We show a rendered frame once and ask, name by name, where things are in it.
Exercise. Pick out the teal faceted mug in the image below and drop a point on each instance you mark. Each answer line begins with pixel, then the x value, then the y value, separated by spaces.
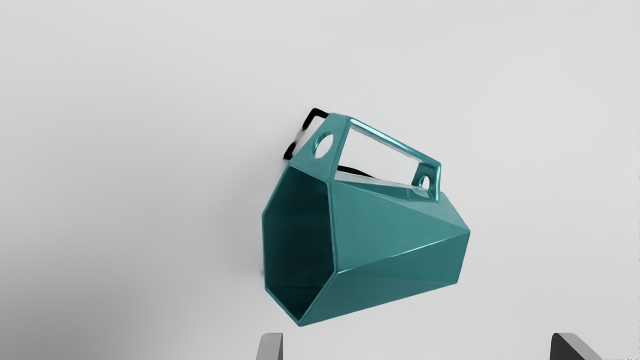
pixel 380 235

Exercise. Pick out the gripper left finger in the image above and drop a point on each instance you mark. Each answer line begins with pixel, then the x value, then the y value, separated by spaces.
pixel 270 347

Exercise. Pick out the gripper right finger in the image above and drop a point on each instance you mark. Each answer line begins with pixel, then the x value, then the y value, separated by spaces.
pixel 567 349

